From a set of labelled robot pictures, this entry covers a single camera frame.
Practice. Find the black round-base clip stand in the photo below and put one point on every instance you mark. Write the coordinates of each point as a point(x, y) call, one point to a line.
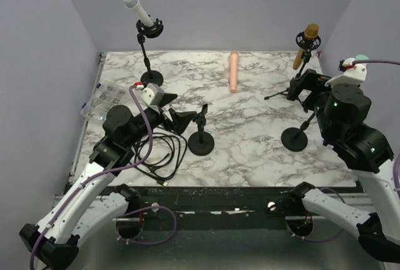
point(201, 143)

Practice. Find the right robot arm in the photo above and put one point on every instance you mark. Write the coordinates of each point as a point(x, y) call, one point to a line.
point(340, 110)

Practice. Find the black front mounting rail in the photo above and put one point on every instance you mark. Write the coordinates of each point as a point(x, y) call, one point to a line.
point(206, 208)

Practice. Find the green microphone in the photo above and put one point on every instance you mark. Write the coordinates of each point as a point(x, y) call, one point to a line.
point(362, 57)

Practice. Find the black round-base shock-mount stand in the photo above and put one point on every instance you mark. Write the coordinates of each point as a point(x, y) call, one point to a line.
point(143, 33)

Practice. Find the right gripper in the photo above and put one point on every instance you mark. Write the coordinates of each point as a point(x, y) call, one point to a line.
point(310, 79)

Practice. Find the black round-base clamp stand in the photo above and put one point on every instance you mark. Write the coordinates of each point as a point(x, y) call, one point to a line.
point(294, 138)

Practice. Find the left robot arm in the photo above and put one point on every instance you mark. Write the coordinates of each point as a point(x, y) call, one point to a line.
point(57, 238)

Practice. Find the black tripod shock-mount stand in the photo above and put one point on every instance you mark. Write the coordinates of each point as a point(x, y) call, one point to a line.
point(299, 73)

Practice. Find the pink microphone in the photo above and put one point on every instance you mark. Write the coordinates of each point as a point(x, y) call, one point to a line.
point(234, 58)

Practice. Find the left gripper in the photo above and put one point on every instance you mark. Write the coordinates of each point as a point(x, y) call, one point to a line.
point(180, 119)

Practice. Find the clear plastic screw box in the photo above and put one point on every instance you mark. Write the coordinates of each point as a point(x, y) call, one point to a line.
point(106, 96)

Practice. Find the gold microphone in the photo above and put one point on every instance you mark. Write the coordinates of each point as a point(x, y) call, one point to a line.
point(308, 40)

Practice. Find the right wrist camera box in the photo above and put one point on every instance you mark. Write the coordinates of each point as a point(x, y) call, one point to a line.
point(354, 73)

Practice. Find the white microphone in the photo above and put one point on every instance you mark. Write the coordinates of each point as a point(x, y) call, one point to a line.
point(135, 6)

